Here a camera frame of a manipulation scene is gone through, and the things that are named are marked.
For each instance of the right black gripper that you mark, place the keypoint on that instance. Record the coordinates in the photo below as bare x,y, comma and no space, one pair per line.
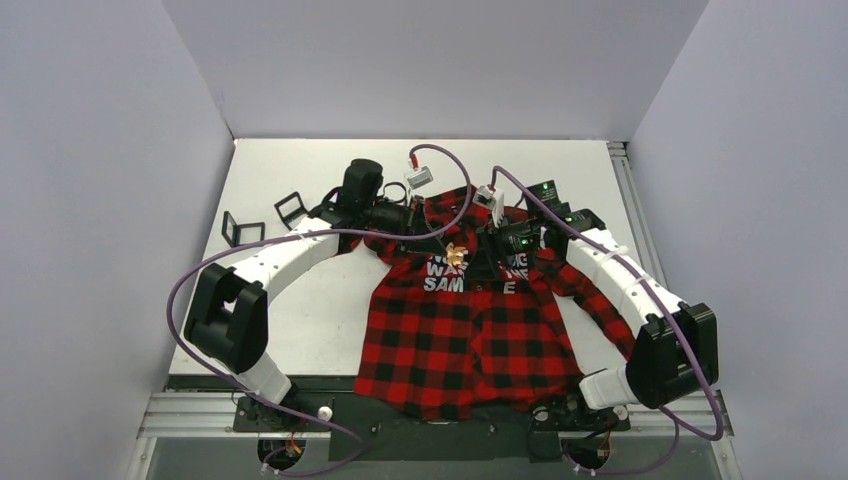
494,244

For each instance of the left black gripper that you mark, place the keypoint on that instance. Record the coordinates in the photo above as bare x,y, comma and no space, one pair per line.
429,246

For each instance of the orange gold brooch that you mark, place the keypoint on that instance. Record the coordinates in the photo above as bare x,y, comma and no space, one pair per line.
455,255

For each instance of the red black plaid shirt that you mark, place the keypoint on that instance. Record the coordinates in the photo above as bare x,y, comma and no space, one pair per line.
438,341

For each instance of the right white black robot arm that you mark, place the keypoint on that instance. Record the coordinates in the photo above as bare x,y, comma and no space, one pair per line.
581,240

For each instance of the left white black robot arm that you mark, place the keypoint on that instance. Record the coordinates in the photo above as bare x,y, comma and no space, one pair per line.
227,319

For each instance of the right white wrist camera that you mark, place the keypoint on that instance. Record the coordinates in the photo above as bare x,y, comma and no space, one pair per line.
487,196

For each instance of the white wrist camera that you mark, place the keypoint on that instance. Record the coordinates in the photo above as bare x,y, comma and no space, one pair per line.
418,177
487,196

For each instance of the black frame stand right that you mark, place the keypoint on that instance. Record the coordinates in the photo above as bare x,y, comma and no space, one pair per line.
290,208

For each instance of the black frame stand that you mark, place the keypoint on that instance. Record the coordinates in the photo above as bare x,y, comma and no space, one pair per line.
290,208
237,234

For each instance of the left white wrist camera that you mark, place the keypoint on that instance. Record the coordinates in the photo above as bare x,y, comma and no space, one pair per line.
418,177

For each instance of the black frame stand left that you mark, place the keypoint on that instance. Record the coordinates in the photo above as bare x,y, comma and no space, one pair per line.
237,234

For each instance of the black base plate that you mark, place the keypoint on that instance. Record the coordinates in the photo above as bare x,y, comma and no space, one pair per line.
378,432

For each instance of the aluminium front rail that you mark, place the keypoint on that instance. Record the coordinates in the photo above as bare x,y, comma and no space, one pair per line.
214,415

